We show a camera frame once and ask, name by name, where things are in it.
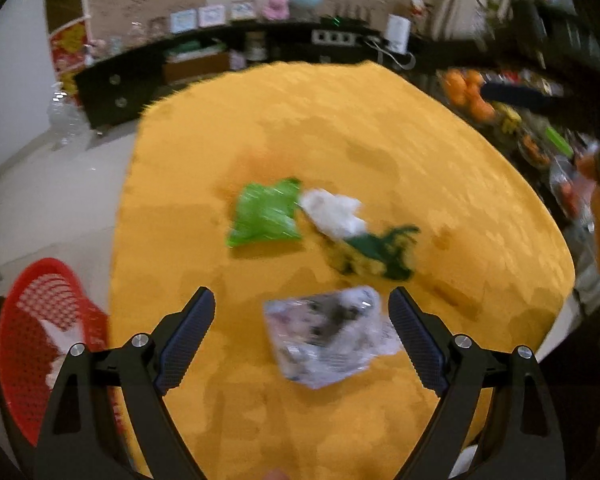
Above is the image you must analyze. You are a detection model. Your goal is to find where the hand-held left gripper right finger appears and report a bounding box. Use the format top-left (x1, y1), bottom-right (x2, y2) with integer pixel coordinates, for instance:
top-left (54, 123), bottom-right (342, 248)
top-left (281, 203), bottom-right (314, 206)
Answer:
top-left (387, 286), bottom-right (567, 480)

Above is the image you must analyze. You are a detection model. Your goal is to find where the dark green wrapper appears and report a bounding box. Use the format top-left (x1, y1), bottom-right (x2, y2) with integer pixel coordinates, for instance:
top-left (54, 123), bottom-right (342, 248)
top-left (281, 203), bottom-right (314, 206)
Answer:
top-left (347, 225), bottom-right (422, 282)

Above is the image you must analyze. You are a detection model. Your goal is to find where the clear large water bottle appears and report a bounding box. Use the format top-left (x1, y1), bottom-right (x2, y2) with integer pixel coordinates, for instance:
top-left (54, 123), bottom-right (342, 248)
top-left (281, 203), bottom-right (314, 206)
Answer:
top-left (47, 91), bottom-right (88, 150)

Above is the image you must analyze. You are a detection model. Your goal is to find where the black router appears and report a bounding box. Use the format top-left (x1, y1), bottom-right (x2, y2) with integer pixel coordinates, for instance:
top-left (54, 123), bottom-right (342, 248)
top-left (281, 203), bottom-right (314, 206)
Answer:
top-left (322, 7), bottom-right (371, 28)

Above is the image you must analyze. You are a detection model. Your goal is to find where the white upright device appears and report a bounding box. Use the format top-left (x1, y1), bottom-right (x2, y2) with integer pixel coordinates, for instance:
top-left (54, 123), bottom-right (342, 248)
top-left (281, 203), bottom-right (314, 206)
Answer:
top-left (386, 14), bottom-right (412, 53)

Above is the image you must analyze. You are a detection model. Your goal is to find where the clear fruit pack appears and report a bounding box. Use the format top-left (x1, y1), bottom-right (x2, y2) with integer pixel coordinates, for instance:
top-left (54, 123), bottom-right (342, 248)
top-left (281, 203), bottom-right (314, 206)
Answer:
top-left (550, 155), bottom-right (596, 221)

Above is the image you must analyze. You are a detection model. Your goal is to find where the beige curtain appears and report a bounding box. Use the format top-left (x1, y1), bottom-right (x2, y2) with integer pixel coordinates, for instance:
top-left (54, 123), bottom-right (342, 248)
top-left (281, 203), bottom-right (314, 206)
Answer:
top-left (432, 0), bottom-right (487, 41)

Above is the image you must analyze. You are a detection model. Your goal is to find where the brown drawer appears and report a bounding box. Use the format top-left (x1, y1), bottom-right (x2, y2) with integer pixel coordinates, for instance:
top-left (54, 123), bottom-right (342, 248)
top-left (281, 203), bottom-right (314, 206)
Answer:
top-left (162, 52), bottom-right (231, 83)

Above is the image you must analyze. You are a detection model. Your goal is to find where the white power strip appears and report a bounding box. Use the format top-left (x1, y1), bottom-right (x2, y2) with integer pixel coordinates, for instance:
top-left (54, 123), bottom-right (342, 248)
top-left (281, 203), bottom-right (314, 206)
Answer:
top-left (311, 30), bottom-right (356, 47)

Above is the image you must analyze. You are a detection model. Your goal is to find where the pile of oranges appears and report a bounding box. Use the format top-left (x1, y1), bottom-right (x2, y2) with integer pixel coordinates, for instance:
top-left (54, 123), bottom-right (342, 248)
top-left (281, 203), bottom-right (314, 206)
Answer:
top-left (442, 69), bottom-right (496, 121)

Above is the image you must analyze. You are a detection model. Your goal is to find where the red festive wall poster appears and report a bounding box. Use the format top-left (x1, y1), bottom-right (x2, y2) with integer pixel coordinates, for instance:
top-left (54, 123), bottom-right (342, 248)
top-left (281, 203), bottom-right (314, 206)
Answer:
top-left (49, 16), bottom-right (92, 93)

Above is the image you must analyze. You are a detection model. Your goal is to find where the green snack wrapper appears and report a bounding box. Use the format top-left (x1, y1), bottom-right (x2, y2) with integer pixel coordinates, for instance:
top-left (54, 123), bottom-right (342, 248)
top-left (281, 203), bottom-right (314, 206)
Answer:
top-left (227, 177), bottom-right (302, 248)

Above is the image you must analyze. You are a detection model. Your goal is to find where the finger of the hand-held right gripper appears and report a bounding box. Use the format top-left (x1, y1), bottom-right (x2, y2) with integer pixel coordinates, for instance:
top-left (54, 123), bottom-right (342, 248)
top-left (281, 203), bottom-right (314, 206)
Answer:
top-left (481, 82), bottom-right (566, 111)

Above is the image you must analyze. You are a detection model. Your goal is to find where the dark display shelf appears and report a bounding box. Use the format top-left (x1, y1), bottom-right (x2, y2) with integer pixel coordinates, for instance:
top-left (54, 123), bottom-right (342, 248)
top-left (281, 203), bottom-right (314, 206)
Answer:
top-left (430, 0), bottom-right (600, 211)

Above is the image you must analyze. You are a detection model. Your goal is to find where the black TV cabinet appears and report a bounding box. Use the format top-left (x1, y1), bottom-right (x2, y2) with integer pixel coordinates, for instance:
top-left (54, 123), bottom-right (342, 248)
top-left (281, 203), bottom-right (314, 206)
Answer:
top-left (75, 22), bottom-right (431, 128)

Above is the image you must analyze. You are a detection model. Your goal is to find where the white picture frame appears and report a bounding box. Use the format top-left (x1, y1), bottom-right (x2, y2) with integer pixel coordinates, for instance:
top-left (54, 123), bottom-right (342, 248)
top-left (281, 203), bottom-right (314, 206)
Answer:
top-left (198, 5), bottom-right (227, 27)

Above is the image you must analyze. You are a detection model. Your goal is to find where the yellow tablecloth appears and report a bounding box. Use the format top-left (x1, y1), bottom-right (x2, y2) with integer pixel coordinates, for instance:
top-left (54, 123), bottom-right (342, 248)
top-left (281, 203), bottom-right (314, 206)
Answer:
top-left (109, 60), bottom-right (576, 480)

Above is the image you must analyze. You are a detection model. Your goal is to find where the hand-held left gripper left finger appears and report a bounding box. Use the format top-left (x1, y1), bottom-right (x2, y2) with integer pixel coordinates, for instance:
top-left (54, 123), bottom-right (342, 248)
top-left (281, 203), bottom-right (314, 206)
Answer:
top-left (32, 286), bottom-right (217, 480)

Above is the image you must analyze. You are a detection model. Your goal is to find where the green flat box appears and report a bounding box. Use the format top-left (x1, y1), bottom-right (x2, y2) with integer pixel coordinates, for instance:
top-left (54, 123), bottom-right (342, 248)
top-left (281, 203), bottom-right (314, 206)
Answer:
top-left (167, 40), bottom-right (228, 58)

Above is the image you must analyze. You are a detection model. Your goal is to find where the red plastic basket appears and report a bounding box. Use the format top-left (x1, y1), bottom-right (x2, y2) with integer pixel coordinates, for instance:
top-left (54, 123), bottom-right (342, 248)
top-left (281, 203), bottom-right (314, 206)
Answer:
top-left (0, 257), bottom-right (131, 461)

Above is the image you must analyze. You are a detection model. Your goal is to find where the blue picture frame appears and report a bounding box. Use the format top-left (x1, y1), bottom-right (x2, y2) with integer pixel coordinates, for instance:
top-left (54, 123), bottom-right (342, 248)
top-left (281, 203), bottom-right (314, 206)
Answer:
top-left (170, 10), bottom-right (198, 33)

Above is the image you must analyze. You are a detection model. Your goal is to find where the beige canister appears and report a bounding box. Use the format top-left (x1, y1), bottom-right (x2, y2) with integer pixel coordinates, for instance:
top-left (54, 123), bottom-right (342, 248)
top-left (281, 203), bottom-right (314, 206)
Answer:
top-left (245, 31), bottom-right (267, 61)

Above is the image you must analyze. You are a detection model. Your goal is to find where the clear plastic bag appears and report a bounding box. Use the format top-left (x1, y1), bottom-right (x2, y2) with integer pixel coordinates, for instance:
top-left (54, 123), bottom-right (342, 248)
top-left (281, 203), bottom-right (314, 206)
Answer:
top-left (262, 285), bottom-right (406, 390)

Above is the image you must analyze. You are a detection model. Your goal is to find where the white power cable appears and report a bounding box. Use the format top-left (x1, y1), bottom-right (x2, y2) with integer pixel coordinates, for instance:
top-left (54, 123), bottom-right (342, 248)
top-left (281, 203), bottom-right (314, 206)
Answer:
top-left (372, 40), bottom-right (417, 70)

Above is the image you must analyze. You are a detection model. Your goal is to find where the white tissue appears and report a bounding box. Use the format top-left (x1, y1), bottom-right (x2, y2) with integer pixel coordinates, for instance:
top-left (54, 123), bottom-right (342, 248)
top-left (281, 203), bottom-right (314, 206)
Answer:
top-left (300, 189), bottom-right (367, 238)

